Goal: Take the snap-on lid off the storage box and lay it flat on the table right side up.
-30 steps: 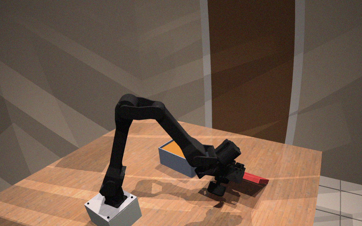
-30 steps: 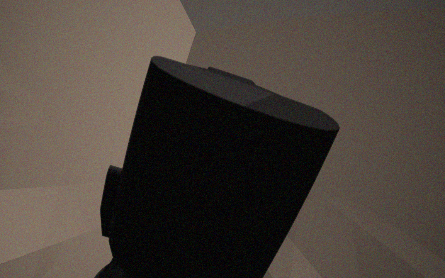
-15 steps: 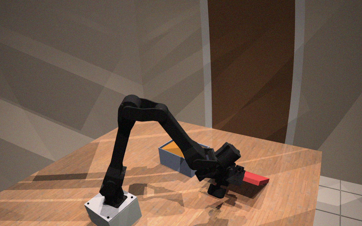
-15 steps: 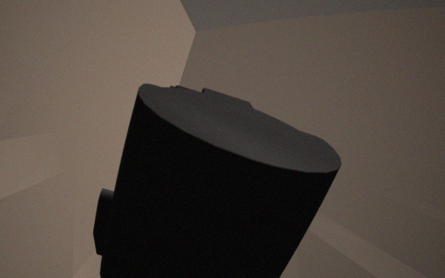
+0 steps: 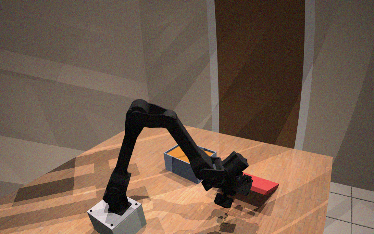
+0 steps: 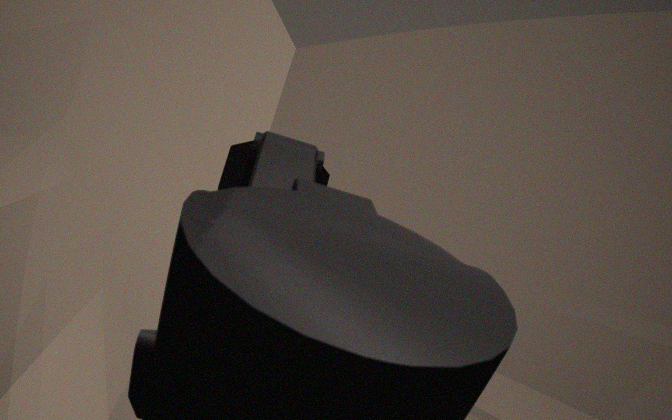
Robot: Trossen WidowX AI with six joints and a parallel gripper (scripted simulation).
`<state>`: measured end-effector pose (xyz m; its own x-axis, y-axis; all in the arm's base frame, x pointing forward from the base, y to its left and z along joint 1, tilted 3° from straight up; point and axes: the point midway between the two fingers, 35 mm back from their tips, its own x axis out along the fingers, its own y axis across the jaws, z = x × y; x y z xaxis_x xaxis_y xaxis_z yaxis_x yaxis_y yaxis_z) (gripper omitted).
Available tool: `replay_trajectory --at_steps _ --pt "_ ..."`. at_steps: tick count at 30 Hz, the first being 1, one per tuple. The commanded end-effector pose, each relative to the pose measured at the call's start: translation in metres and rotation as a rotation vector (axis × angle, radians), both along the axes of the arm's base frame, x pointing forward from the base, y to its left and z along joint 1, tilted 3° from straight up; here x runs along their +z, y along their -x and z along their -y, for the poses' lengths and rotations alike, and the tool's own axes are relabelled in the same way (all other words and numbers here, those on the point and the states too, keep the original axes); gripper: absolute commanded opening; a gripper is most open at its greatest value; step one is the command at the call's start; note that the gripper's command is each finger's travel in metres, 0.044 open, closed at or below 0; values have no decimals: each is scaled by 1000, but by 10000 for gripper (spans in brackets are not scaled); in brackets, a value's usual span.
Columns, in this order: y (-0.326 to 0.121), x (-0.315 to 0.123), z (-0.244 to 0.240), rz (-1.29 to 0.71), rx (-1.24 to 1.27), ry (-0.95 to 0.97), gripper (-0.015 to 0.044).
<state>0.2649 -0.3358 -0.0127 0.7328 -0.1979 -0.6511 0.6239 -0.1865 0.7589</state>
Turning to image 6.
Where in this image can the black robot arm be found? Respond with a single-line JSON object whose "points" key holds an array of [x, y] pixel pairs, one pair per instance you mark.
{"points": [[287, 299]]}

